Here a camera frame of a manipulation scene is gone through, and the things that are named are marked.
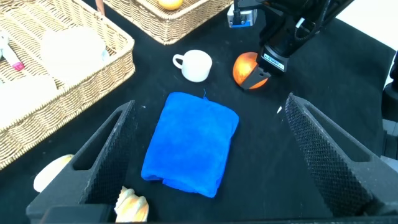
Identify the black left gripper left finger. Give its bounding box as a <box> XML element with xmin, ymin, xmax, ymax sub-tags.
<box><xmin>26</xmin><ymin>100</ymin><xmax>139</xmax><ymax>223</ymax></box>

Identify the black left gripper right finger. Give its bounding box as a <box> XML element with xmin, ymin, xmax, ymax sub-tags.
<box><xmin>284</xmin><ymin>92</ymin><xmax>398</xmax><ymax>218</ymax></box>

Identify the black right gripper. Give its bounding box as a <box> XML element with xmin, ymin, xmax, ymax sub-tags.
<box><xmin>240</xmin><ymin>43</ymin><xmax>292</xmax><ymax>91</ymax></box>

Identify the round orange fruit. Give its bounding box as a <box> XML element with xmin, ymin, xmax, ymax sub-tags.
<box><xmin>232</xmin><ymin>52</ymin><xmax>270</xmax><ymax>91</ymax></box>

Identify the blue microfibre towel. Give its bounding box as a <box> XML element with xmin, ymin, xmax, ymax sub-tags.
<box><xmin>141</xmin><ymin>89</ymin><xmax>240</xmax><ymax>199</ymax></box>

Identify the yellow oblong fruit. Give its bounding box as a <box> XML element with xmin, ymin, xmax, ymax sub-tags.
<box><xmin>157</xmin><ymin>0</ymin><xmax>185</xmax><ymax>11</ymax></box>

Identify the wicker basket with utensils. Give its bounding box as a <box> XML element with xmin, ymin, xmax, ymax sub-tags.
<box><xmin>0</xmin><ymin>0</ymin><xmax>136</xmax><ymax>170</ymax></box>

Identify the wicker basket with food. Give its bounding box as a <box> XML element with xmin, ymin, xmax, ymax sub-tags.
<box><xmin>104</xmin><ymin>0</ymin><xmax>234</xmax><ymax>46</ymax></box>

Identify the striped bread roll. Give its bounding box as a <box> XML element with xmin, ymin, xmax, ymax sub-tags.
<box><xmin>33</xmin><ymin>154</ymin><xmax>150</xmax><ymax>223</ymax></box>

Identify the black robot chassis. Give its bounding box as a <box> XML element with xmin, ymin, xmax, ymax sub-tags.
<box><xmin>381</xmin><ymin>49</ymin><xmax>398</xmax><ymax>172</ymax></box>

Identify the white soap bar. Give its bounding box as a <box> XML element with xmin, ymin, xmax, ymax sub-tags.
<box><xmin>0</xmin><ymin>76</ymin><xmax>59</xmax><ymax>126</ymax></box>

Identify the white plastic bowl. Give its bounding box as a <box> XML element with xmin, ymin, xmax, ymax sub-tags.
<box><xmin>40</xmin><ymin>26</ymin><xmax>110</xmax><ymax>84</ymax></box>

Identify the white pen pink tip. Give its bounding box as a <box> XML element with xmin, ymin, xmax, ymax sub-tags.
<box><xmin>0</xmin><ymin>30</ymin><xmax>25</xmax><ymax>72</ymax></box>

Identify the white mug with handle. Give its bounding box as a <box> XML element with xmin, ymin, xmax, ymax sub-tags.
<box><xmin>172</xmin><ymin>49</ymin><xmax>213</xmax><ymax>83</ymax></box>

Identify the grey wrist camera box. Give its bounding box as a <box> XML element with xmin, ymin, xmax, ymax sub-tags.
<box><xmin>226</xmin><ymin>4</ymin><xmax>259</xmax><ymax>29</ymax></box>

